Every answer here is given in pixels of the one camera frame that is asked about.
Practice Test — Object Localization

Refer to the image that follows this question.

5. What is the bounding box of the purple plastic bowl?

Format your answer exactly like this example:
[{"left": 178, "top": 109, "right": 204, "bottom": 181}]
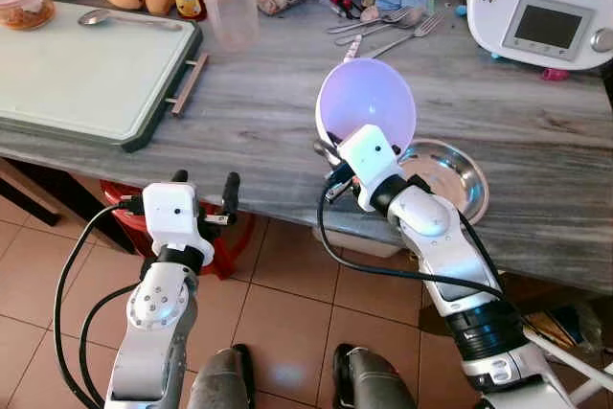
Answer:
[{"left": 315, "top": 57, "right": 420, "bottom": 157}]

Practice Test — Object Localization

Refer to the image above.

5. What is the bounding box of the stainless steel plate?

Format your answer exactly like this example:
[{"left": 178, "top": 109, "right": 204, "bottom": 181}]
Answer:
[{"left": 397, "top": 139, "right": 490, "bottom": 226}]

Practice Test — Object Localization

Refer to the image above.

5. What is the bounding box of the metal fork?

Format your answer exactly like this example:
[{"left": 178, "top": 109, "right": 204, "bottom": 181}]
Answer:
[{"left": 368, "top": 13, "right": 447, "bottom": 59}]

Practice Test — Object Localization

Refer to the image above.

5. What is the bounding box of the pale green cutting board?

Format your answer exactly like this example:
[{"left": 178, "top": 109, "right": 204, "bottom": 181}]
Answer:
[{"left": 0, "top": 0, "right": 205, "bottom": 154}]

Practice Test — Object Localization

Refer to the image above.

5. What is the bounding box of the clear plastic pitcher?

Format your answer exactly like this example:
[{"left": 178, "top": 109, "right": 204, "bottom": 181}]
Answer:
[{"left": 193, "top": 0, "right": 262, "bottom": 54}]

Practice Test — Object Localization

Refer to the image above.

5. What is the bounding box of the large metal spoon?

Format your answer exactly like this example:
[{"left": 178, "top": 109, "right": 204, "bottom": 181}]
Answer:
[{"left": 78, "top": 9, "right": 184, "bottom": 33}]

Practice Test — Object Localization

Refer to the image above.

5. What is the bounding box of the grey robot right leg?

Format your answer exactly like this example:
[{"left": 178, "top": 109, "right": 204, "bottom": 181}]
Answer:
[{"left": 331, "top": 343, "right": 419, "bottom": 409}]

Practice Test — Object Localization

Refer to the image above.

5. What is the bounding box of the striped cloth bag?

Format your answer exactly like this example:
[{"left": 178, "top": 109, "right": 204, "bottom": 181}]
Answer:
[{"left": 522, "top": 304, "right": 597, "bottom": 354}]

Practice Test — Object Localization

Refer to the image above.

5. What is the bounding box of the white metal rack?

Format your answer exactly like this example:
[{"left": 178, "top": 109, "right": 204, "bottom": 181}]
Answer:
[{"left": 521, "top": 328, "right": 613, "bottom": 402}]

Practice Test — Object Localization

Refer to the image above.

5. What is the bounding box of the white kitchen cooking machine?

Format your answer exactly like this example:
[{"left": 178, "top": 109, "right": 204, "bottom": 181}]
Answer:
[{"left": 465, "top": 0, "right": 613, "bottom": 74}]

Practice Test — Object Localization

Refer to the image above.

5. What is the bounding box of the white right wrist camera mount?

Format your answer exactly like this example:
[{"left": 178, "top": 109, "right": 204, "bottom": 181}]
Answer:
[{"left": 336, "top": 125, "right": 409, "bottom": 211}]

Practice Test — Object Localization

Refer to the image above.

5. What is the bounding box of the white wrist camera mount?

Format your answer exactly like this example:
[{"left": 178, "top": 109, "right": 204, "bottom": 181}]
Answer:
[
  {"left": 141, "top": 182, "right": 208, "bottom": 258},
  {"left": 336, "top": 125, "right": 409, "bottom": 211}
]

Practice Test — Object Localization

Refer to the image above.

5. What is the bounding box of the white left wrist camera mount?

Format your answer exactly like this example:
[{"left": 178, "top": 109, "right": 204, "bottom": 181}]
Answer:
[{"left": 141, "top": 182, "right": 208, "bottom": 258}]

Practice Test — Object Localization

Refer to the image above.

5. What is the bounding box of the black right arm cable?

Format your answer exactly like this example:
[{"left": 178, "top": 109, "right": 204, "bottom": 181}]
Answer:
[{"left": 317, "top": 183, "right": 511, "bottom": 303}]

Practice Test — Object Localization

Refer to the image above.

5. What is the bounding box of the pink handled utensil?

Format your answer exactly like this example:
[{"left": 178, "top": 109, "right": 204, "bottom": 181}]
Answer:
[{"left": 342, "top": 34, "right": 368, "bottom": 61}]

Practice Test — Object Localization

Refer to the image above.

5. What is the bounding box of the short black left arm cable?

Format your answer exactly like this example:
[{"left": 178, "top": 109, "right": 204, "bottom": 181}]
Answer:
[{"left": 78, "top": 282, "right": 141, "bottom": 406}]

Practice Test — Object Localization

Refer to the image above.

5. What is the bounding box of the long black left arm cable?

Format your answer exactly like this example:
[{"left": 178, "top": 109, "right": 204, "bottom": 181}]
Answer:
[{"left": 52, "top": 200, "right": 145, "bottom": 409}]

